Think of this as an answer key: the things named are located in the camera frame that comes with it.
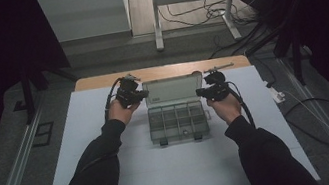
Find grey transparent compartment box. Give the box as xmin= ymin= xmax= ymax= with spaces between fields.
xmin=141 ymin=71 xmax=214 ymax=149

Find black stand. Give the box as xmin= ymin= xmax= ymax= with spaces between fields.
xmin=236 ymin=0 xmax=329 ymax=94
xmin=6 ymin=51 xmax=84 ymax=127

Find right hand-held gripper cable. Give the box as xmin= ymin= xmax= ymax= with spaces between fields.
xmin=226 ymin=77 xmax=258 ymax=133

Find wooden table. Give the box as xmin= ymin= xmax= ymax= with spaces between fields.
xmin=72 ymin=50 xmax=252 ymax=96

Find white table board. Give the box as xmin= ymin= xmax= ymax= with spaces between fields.
xmin=23 ymin=54 xmax=321 ymax=185

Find person's left hand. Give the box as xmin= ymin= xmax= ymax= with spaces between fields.
xmin=105 ymin=96 xmax=145 ymax=128

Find person's right hand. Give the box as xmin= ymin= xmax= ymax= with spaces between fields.
xmin=206 ymin=91 xmax=245 ymax=129

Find dark floor socket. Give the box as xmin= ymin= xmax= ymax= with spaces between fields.
xmin=29 ymin=120 xmax=58 ymax=149

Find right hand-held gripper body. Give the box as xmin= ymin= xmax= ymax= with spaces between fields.
xmin=202 ymin=62 xmax=240 ymax=103

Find white power strip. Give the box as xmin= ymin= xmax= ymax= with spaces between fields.
xmin=264 ymin=77 xmax=287 ymax=105

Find left hand-held gripper cable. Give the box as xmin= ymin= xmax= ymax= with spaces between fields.
xmin=98 ymin=76 xmax=131 ymax=124

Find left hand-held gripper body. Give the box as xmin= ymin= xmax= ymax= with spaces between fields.
xmin=112 ymin=71 xmax=146 ymax=110

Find hand-held gripper cable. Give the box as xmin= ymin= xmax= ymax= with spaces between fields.
xmin=226 ymin=77 xmax=258 ymax=133
xmin=98 ymin=76 xmax=131 ymax=124

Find white cabinet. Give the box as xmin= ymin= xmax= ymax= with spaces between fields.
xmin=37 ymin=0 xmax=135 ymax=46

